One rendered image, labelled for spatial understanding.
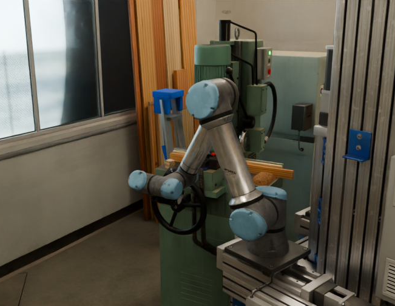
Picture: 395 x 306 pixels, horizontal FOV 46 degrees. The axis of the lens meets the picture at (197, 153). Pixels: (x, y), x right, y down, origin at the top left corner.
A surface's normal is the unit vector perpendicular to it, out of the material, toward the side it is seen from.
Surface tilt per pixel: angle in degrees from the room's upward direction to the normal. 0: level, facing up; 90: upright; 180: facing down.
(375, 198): 90
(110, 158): 90
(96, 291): 0
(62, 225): 90
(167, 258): 90
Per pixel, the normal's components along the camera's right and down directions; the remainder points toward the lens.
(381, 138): -0.74, 0.18
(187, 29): 0.85, 0.08
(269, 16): -0.54, 0.22
